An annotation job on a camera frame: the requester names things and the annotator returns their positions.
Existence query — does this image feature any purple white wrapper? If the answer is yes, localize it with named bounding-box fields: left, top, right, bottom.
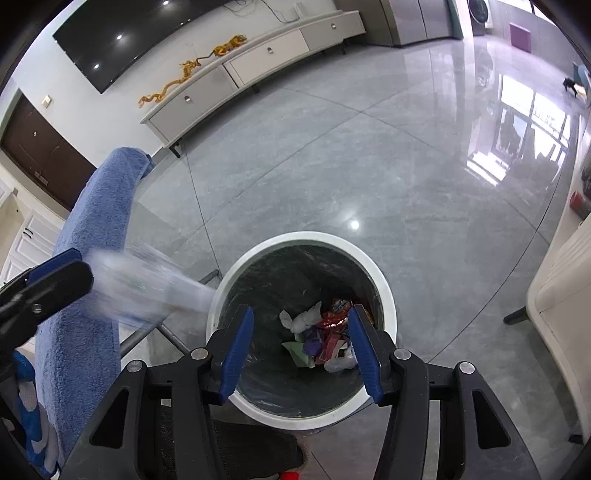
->
left=302, top=325, right=326, bottom=356

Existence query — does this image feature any white base cabinet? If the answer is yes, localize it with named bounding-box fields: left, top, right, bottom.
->
left=0, top=175, right=65, bottom=283

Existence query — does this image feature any grey refrigerator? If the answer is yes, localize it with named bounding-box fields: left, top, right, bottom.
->
left=335, top=0, right=455, bottom=47

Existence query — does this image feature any brown entrance door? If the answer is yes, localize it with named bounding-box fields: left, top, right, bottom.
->
left=0, top=90, right=98, bottom=210

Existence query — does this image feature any white green packet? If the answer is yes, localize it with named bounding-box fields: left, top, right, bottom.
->
left=281, top=340, right=317, bottom=368

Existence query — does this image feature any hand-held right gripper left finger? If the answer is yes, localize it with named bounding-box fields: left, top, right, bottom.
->
left=62, top=305, right=256, bottom=480

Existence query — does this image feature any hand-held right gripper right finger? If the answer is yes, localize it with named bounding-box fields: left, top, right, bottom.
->
left=347, top=305, right=541, bottom=480

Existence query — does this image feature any white plastic bag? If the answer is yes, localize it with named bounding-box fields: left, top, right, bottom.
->
left=323, top=346, right=358, bottom=374

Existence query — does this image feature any red snack packet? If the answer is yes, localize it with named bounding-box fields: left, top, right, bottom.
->
left=322, top=299, right=354, bottom=329

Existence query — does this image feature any gold dragon figurine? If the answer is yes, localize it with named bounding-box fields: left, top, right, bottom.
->
left=139, top=51, right=213, bottom=110

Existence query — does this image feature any white round trash bin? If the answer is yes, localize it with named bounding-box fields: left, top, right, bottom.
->
left=206, top=232, right=398, bottom=432

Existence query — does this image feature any pink snack packet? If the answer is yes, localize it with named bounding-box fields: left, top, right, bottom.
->
left=316, top=330, right=349, bottom=363

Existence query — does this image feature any white washing machine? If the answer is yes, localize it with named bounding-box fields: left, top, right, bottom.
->
left=466, top=0, right=502, bottom=37

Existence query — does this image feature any white chair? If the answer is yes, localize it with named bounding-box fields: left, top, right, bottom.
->
left=503, top=222, right=591, bottom=444

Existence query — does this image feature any white cable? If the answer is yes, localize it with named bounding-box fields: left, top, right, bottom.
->
left=231, top=0, right=301, bottom=23

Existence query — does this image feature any white grey television console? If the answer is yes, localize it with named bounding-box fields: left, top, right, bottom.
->
left=141, top=9, right=367, bottom=158

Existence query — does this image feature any gold tiger figurine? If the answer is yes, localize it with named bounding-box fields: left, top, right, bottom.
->
left=210, top=34, right=247, bottom=59

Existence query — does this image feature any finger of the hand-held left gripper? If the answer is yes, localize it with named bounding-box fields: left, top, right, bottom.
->
left=0, top=248, right=83, bottom=301
left=0, top=261, right=94, bottom=344

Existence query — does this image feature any blue fluffy blanket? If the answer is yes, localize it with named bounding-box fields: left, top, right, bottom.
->
left=34, top=147, right=153, bottom=476

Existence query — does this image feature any blue white patterned clothing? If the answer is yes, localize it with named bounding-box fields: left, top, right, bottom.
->
left=11, top=348, right=58, bottom=478

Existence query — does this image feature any transparent plastic wrapper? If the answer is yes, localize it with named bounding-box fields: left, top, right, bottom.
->
left=90, top=244, right=216, bottom=325

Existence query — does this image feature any metal table leg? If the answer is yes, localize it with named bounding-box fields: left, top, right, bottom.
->
left=120, top=270, right=219, bottom=357

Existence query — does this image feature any black wall television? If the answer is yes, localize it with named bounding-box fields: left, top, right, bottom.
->
left=52, top=0, right=232, bottom=94

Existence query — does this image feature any white tissue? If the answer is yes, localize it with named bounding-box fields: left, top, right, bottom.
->
left=279, top=301, right=322, bottom=334

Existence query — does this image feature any purple stool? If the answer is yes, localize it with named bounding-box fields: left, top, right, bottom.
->
left=509, top=22, right=533, bottom=51

